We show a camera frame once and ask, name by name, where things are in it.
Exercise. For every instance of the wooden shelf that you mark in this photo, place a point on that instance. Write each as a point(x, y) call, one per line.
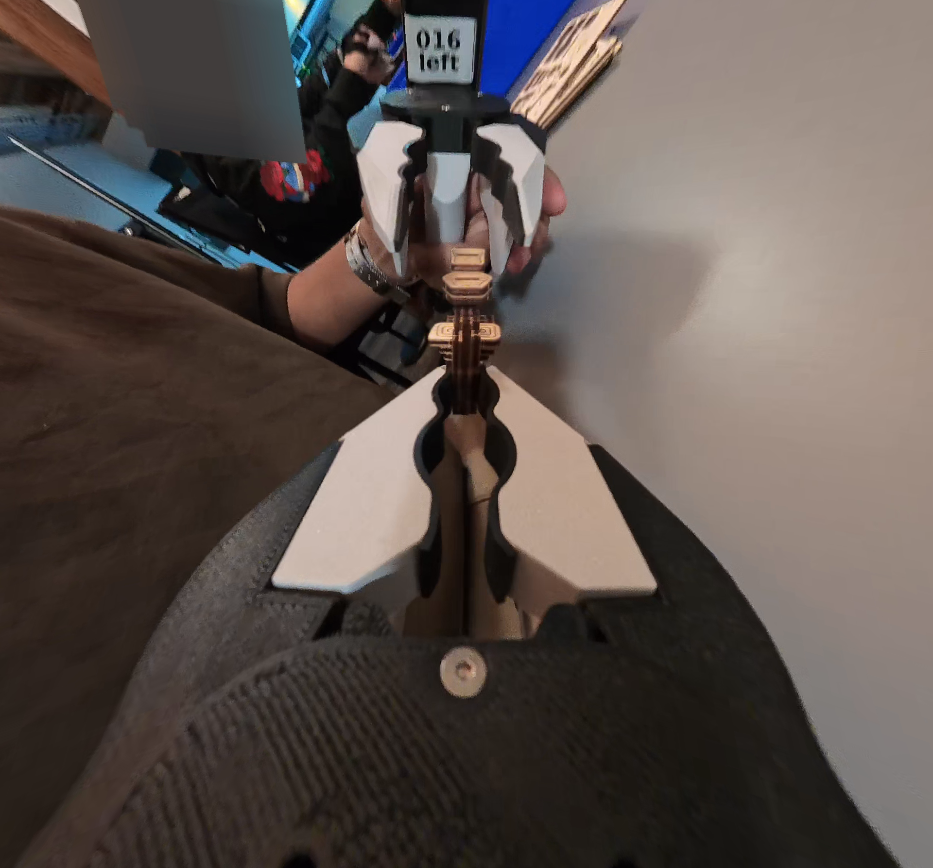
point(44, 37)

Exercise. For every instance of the wooden puzzle model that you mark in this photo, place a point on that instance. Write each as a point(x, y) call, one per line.
point(466, 335)

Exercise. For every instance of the person's left forearm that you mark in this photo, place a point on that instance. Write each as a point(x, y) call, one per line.
point(324, 303)

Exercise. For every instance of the brown sweater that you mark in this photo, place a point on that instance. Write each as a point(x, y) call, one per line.
point(146, 409)

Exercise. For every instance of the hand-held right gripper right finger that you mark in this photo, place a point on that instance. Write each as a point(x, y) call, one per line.
point(572, 511)

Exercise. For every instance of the grey desk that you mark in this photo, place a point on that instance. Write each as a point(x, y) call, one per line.
point(765, 300)

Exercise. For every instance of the silver wristwatch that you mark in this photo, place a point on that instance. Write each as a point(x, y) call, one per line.
point(368, 267)

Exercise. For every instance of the blue board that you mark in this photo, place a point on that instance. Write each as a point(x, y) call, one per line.
point(543, 1)

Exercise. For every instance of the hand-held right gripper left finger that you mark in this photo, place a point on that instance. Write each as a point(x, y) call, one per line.
point(357, 511)

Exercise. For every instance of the stack of wooden puzzle sheets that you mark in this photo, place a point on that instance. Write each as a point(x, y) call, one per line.
point(579, 37)

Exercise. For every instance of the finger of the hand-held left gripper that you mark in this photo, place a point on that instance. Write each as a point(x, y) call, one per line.
point(525, 176)
point(380, 183)

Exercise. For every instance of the wooden puzzle sheet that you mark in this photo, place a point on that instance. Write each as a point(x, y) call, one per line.
point(583, 81)

